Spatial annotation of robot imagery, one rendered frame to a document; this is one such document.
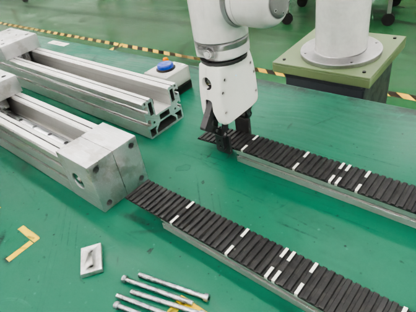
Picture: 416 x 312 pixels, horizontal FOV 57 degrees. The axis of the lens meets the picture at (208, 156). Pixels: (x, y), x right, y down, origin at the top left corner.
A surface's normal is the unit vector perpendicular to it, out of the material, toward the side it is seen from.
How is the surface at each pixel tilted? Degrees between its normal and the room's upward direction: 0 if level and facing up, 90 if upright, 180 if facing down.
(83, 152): 0
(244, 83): 90
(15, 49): 90
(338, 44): 91
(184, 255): 0
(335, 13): 91
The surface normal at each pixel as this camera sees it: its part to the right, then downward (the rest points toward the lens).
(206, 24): -0.44, 0.59
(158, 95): -0.64, 0.53
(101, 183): 0.76, 0.29
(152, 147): -0.14, -0.79
